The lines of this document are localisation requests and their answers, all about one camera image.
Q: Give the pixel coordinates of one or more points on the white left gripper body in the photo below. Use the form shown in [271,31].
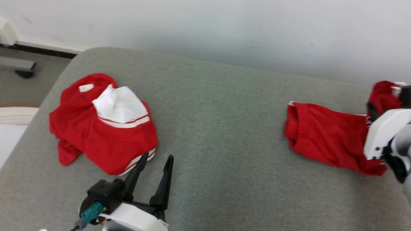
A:
[138,216]

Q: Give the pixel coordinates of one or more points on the white woven laundry basket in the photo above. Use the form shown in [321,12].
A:
[4,115]

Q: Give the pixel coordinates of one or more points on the grey fabric sofa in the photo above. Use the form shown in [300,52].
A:
[218,130]

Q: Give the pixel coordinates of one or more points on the red shorts with white stripe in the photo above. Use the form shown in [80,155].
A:
[322,134]

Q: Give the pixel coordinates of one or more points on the white wall baseboard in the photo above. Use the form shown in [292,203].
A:
[45,46]

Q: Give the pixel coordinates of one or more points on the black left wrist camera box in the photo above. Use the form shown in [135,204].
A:
[105,192]

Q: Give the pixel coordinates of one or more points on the white wall power adapter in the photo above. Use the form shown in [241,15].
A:
[1,30]

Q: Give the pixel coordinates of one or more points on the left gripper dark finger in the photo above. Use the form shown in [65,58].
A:
[135,176]
[163,193]

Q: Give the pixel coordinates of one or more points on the red and white shirt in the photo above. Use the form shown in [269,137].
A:
[96,142]

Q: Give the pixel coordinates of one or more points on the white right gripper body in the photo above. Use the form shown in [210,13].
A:
[381,133]

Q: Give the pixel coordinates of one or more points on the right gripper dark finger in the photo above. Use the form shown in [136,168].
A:
[372,111]

